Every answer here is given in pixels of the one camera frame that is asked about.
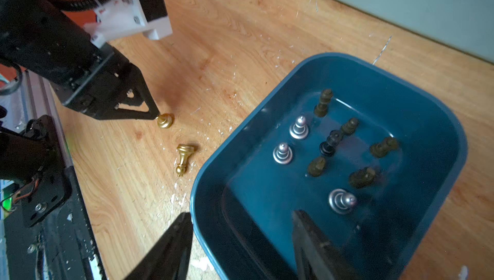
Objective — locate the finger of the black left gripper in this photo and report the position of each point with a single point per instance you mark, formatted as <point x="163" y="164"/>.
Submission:
<point x="139" y="98"/>

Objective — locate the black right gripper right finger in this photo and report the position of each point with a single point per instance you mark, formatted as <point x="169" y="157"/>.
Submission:
<point x="316" y="257"/>

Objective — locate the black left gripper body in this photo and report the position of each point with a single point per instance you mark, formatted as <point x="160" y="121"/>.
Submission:
<point x="40" y="38"/>

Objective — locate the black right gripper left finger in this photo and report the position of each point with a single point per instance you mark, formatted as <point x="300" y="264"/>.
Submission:
<point x="169" y="258"/>

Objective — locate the gold pawn chess piece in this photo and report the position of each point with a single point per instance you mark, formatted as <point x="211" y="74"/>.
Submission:
<point x="165" y="120"/>

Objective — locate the dark bronze chess piece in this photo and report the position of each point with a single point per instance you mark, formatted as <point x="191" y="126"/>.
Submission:
<point x="317" y="166"/>
<point x="362" y="178"/>
<point x="381" y="149"/>
<point x="350" y="126"/>

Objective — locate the teal plastic storage box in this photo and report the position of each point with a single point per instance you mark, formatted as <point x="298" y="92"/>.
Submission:
<point x="242" y="200"/>

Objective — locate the silver chess piece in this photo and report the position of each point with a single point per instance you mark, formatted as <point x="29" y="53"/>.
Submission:
<point x="342" y="201"/>

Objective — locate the silver pawn in box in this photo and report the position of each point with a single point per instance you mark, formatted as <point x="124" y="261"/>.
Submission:
<point x="283" y="153"/>
<point x="299" y="130"/>

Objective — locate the black chess piece in box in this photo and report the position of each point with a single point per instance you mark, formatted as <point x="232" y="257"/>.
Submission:
<point x="328" y="147"/>

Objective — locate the chess piece inside box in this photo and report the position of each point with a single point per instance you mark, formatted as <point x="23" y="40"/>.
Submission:
<point x="321" y="109"/>

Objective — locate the grey plastic lidded container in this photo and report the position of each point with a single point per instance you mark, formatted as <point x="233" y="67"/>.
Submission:
<point x="405" y="6"/>

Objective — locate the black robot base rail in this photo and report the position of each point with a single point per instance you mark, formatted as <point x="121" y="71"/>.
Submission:
<point x="45" y="230"/>

